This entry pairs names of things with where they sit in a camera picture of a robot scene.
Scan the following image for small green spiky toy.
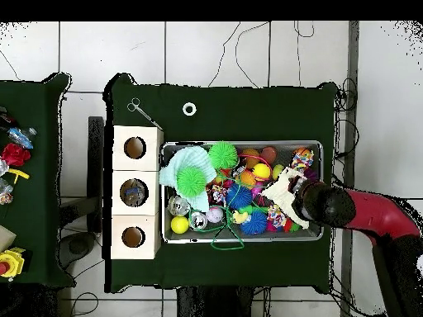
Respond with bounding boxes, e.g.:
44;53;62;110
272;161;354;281
175;166;207;198

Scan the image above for large green spiky toy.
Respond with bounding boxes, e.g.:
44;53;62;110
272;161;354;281
207;141;239;170

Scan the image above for light blue muslin cloth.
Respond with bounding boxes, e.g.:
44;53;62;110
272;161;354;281
159;144;219;214

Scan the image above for cream knitted cloth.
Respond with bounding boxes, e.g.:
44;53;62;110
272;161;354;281
260;166;310;230

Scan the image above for clear bottle blue label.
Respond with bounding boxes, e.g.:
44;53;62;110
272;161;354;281
122;180;148;206

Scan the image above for wooden box with three holes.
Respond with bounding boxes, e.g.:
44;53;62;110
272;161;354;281
111;125;165;260

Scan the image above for blue spiky ball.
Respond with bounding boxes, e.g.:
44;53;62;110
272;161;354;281
226;182;254;211

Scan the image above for yellow smiley ball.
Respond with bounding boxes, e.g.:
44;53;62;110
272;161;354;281
253;163;272;182

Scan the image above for plain yellow ball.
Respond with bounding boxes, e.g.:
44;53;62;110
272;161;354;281
170;215;190;234

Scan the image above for brown football toy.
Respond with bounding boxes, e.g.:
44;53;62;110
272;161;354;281
259;145;278;165

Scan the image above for dark green tablecloth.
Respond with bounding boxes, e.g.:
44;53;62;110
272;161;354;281
0;73;75;287
103;73;338;294

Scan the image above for colourful spotted cloth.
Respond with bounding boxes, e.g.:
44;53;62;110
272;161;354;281
290;149;315;171

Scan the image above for silver scissors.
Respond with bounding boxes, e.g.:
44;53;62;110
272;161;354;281
126;97;164;130

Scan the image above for black upright panel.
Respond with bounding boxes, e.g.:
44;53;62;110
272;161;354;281
87;116;105;232

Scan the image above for yellow plastic piece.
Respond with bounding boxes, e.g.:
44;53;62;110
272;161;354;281
7;168;31;185

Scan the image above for blue and clear packet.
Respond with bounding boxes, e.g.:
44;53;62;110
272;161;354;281
7;126;37;149

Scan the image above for red crumpled item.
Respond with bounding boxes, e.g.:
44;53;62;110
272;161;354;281
1;142;31;167

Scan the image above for clear plastic packet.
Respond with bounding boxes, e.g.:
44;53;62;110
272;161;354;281
0;177;14;206

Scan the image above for beige box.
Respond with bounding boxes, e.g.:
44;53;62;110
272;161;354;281
0;225;17;253

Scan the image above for yellow emergency stop button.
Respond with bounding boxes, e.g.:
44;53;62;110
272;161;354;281
0;247;26;281

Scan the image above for wire mesh bin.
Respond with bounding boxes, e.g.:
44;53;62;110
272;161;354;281
160;140;324;244

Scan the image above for thin black cable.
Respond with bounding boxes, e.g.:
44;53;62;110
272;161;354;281
234;21;271;88
207;21;242;88

